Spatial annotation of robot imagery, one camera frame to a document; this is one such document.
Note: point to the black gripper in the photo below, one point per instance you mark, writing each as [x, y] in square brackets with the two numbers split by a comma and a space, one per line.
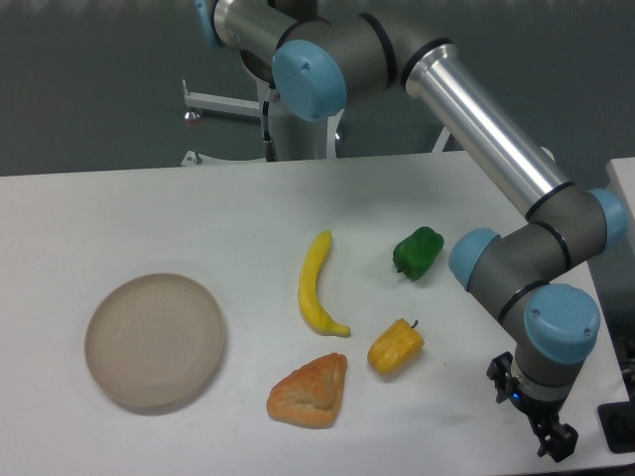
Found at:
[541, 404]

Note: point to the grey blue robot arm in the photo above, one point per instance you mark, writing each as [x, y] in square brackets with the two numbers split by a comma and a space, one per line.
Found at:
[311, 70]

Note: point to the yellow bell pepper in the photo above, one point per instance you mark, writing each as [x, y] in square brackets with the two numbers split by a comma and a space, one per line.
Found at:
[395, 347]

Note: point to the green bell pepper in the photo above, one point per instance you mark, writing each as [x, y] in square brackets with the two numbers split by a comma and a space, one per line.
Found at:
[415, 254]

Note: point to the black device at edge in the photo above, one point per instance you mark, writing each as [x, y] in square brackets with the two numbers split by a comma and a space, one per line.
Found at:
[617, 421]

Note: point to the orange pastry bread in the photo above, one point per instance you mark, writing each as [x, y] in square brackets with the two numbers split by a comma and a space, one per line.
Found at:
[310, 396]

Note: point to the yellow banana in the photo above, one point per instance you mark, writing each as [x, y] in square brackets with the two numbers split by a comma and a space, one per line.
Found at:
[312, 311]

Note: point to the white side table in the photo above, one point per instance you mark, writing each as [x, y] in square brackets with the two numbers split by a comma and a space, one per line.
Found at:
[621, 173]

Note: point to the beige round plate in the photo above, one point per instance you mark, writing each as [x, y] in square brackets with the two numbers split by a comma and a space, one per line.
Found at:
[155, 343]

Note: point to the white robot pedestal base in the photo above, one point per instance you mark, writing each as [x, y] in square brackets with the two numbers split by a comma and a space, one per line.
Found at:
[284, 136]

